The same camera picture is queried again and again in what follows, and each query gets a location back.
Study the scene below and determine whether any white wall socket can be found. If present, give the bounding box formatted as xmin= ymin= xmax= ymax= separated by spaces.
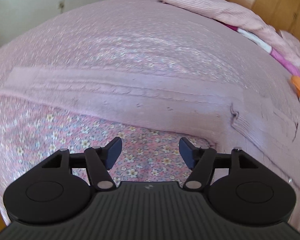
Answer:
xmin=57 ymin=0 xmax=65 ymax=14

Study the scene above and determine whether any pink cable-knit cardigan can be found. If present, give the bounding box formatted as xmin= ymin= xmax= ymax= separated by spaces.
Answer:
xmin=0 ymin=66 xmax=300 ymax=187

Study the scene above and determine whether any pink floral bed sheet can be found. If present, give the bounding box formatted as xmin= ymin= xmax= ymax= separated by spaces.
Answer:
xmin=0 ymin=0 xmax=300 ymax=228

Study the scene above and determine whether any pink checkered quilt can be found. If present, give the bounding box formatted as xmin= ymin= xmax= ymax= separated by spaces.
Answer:
xmin=159 ymin=0 xmax=300 ymax=77

